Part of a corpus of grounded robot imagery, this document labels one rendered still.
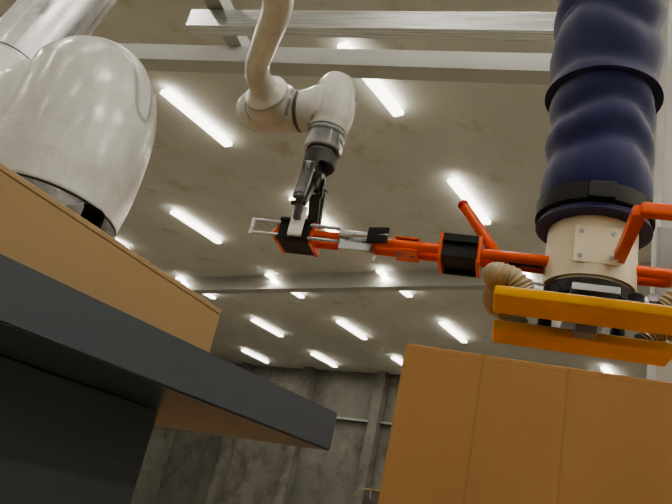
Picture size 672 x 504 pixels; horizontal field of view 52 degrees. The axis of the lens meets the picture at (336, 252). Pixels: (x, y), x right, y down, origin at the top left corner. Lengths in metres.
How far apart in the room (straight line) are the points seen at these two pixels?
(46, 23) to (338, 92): 0.75
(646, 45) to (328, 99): 0.68
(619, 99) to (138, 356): 1.18
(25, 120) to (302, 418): 0.40
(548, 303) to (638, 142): 0.41
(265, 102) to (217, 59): 2.81
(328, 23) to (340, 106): 2.32
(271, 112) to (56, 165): 0.95
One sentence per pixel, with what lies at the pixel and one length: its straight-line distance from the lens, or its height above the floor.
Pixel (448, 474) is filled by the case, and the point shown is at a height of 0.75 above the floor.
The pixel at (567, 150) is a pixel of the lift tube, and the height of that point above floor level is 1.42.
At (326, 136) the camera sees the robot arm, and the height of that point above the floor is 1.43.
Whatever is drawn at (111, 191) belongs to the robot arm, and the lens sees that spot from 0.75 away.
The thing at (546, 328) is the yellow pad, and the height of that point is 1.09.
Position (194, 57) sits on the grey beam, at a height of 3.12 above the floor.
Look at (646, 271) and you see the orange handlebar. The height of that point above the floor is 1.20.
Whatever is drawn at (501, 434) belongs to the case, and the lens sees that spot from 1.12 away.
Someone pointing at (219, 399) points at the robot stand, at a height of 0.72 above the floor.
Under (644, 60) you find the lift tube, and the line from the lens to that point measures 1.58.
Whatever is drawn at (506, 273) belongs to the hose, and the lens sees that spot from 1.28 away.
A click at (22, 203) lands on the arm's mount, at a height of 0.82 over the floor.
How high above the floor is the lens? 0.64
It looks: 22 degrees up
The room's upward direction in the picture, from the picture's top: 13 degrees clockwise
